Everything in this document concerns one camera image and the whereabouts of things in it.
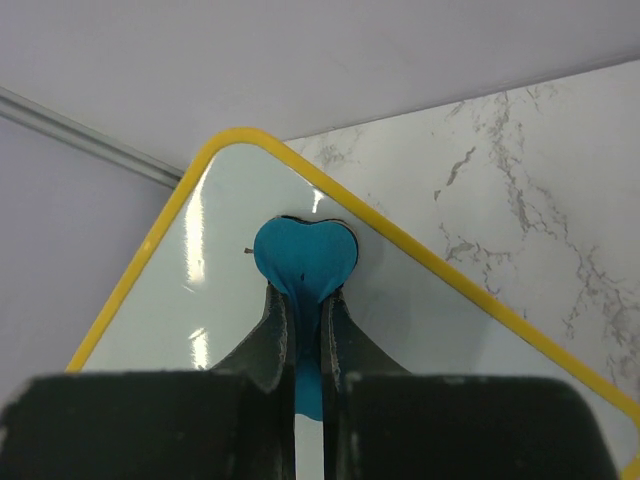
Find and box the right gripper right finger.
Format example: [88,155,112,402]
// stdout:
[319,292,618,479]

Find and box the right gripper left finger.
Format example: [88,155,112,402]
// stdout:
[1,287,295,479]

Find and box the yellow framed small whiteboard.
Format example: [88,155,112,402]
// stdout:
[68,127,639,479]

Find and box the blue heart eraser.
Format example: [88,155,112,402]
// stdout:
[253,216,359,421]

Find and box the left aluminium frame post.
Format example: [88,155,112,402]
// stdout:
[1,88,183,188]

